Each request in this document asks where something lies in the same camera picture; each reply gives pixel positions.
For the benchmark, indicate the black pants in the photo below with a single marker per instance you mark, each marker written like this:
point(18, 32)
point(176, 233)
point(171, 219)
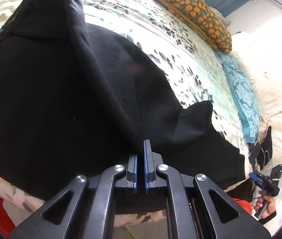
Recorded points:
point(76, 98)

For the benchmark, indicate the floral bed cover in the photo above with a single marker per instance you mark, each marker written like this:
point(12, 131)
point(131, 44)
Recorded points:
point(187, 61)

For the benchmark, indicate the cream tufted headboard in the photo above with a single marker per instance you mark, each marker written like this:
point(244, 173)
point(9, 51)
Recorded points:
point(264, 72)

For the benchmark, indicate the teal damask pillow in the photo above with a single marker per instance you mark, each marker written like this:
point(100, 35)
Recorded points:
point(243, 95)

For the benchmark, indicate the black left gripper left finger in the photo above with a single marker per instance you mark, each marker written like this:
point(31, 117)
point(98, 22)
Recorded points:
point(131, 174)

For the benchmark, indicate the orange flower patterned pillow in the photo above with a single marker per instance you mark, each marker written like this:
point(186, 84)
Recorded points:
point(202, 20)

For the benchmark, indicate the right hand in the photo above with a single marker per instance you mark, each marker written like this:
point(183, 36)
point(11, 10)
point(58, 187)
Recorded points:
point(266, 205)

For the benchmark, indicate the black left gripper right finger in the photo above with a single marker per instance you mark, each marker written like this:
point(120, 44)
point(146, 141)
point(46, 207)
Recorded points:
point(151, 161)

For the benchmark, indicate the black bag on bed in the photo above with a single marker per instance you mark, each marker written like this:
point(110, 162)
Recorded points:
point(261, 154)

